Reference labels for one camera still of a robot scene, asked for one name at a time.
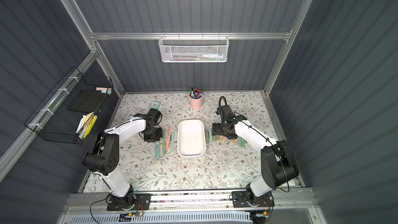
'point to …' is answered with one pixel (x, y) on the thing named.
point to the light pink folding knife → (236, 141)
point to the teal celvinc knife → (240, 141)
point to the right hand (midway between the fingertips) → (222, 131)
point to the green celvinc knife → (164, 141)
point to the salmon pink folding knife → (231, 141)
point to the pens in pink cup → (196, 93)
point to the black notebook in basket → (84, 101)
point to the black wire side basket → (64, 115)
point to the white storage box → (191, 138)
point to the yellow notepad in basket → (86, 124)
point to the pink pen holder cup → (196, 103)
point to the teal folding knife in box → (157, 149)
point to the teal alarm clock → (155, 104)
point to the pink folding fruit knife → (221, 137)
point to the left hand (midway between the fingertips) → (157, 139)
